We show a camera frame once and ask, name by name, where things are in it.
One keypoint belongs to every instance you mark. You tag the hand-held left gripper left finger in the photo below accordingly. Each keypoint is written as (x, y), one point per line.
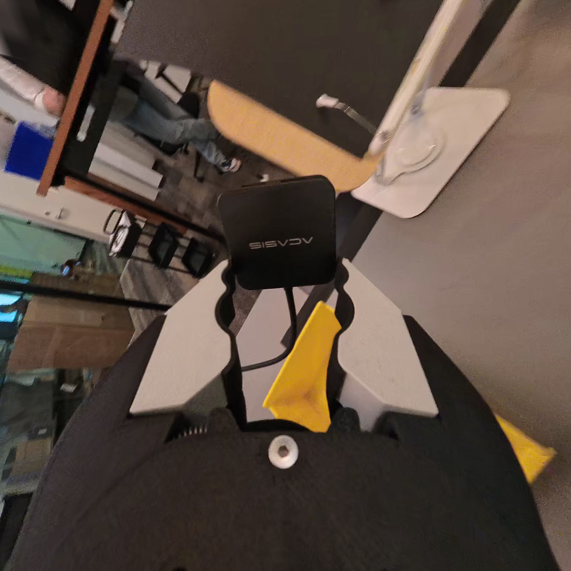
(187, 352)

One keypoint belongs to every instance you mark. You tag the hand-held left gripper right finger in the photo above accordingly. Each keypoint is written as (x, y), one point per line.
(383, 357)

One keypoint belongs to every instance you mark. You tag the yellow plastic bin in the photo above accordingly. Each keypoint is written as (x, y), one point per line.
(303, 379)

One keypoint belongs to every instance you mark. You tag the black utility cart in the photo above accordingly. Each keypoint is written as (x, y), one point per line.
(163, 250)

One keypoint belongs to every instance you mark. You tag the brown cardboard box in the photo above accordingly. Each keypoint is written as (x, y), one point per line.
(67, 330)

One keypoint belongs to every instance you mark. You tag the white metal board stand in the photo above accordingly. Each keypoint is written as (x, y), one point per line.
(446, 156)

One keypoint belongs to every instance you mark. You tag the blue box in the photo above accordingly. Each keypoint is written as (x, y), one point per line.
(29, 151)

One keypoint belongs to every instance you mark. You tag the wood-edged dark board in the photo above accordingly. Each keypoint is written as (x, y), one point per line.
(290, 44)

